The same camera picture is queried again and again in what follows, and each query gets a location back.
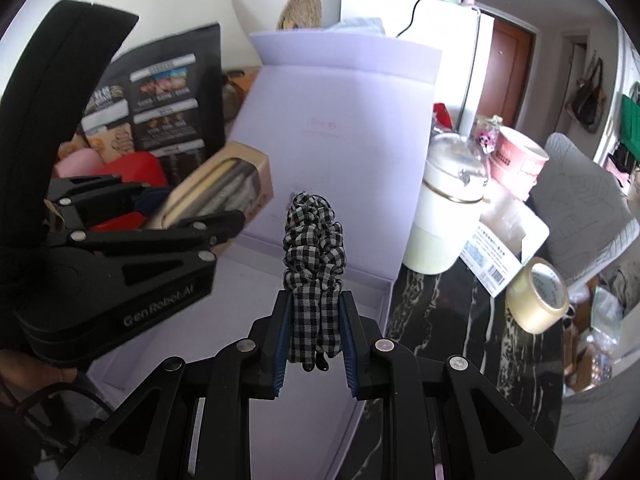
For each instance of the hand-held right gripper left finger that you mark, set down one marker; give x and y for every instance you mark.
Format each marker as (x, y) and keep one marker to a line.
(280, 345)

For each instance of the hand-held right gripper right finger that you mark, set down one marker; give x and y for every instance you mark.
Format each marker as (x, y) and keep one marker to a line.
(350, 347)

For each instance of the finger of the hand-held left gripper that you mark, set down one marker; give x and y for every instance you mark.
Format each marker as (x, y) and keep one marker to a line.
(200, 228)
(100, 196)

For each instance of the beige windowed box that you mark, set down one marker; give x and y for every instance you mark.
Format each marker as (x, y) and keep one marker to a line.
(235, 180)

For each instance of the black white checked scrunchie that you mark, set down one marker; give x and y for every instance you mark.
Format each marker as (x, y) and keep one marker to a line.
(312, 260)

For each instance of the lavender gift box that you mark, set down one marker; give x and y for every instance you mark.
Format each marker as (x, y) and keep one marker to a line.
(340, 160)

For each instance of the person's left hand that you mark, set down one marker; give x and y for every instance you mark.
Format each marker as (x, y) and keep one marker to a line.
(35, 367)

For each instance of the pink soft item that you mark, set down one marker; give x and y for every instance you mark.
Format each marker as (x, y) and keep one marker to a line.
(77, 165)

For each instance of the red plastic container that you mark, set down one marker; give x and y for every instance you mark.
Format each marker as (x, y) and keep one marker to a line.
(135, 170)

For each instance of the orange snack packet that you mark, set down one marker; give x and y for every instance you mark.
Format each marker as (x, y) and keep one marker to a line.
(112, 142)

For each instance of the black snack bag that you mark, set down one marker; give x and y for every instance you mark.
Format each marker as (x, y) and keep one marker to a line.
(170, 110)

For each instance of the white cup with clear lid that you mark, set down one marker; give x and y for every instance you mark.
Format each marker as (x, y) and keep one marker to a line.
(440, 230)

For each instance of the white barcode carton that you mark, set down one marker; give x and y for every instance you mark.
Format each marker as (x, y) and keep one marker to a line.
(500, 255)

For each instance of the clear packing tape roll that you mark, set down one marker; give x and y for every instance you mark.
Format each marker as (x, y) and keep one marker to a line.
(530, 305)

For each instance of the woven round trivet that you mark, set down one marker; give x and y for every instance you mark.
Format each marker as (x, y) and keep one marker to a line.
(300, 7)

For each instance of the red packet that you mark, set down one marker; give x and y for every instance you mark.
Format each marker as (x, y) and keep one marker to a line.
(442, 117)

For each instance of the grey patterned cushion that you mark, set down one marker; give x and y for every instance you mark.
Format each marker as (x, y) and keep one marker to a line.
(575, 195)

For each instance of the white refrigerator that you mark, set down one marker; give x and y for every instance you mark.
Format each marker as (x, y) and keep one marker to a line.
(440, 25)

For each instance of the brown door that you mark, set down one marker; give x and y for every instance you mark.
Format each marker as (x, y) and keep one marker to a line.
(510, 75)

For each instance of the hanging dark bag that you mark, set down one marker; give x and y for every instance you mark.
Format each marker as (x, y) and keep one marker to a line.
(587, 100)

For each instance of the green hanging item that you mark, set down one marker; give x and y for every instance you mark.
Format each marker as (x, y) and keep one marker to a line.
(631, 120)

